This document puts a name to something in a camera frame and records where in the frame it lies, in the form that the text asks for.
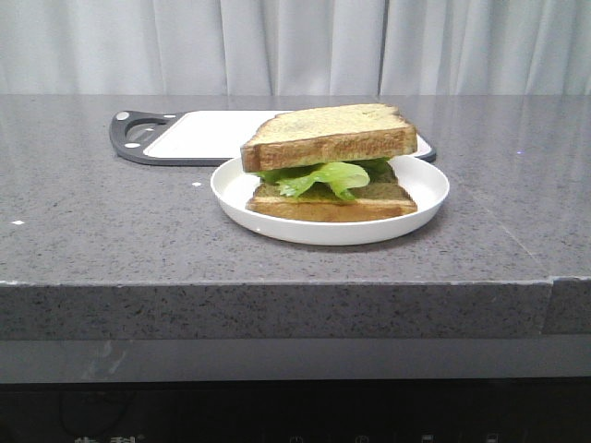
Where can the white cutting board black rim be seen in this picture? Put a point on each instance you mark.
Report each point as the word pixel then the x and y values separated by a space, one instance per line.
pixel 202 138

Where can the toasted bread slice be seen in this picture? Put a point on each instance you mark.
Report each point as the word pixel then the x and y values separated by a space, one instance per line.
pixel 352 132
pixel 374 202

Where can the white curtain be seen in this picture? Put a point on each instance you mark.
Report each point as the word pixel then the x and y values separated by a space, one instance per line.
pixel 295 47

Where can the green lettuce leaf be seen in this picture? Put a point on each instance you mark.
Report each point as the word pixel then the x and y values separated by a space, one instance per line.
pixel 339 178

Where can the white round plate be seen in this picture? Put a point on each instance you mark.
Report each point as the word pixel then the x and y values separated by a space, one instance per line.
pixel 426 184

